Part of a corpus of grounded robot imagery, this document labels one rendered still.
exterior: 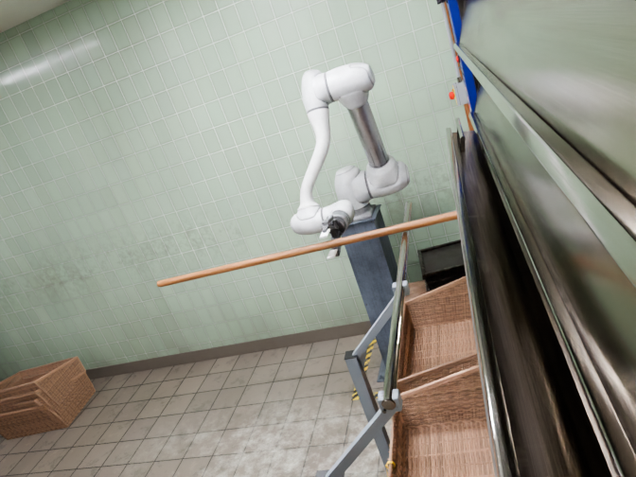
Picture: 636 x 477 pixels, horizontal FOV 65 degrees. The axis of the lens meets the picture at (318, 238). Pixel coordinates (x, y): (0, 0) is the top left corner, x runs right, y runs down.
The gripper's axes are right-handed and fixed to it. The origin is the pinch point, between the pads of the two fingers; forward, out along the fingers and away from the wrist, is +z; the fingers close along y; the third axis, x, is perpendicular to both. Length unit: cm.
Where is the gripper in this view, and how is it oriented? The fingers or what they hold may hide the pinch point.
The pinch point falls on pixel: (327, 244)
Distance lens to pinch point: 191.0
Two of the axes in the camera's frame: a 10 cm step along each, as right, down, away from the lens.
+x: -9.2, 2.1, 3.2
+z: -2.1, 4.1, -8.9
